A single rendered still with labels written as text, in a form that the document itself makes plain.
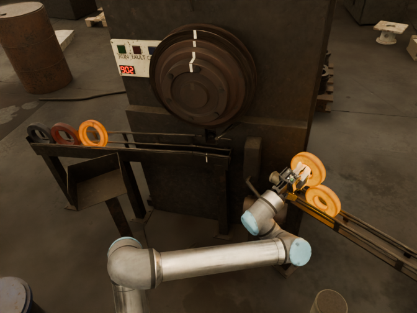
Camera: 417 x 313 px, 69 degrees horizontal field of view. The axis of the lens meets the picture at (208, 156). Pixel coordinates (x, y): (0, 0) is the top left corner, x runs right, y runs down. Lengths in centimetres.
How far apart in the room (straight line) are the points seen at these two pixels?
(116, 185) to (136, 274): 81
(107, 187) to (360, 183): 182
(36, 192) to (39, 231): 42
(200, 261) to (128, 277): 21
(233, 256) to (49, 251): 160
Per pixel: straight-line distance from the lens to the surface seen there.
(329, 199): 134
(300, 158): 132
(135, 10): 149
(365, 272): 212
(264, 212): 118
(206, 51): 123
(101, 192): 169
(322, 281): 202
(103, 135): 187
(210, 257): 99
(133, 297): 112
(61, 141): 208
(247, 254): 103
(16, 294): 175
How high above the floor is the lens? 176
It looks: 42 degrees down
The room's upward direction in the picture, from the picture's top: 5 degrees counter-clockwise
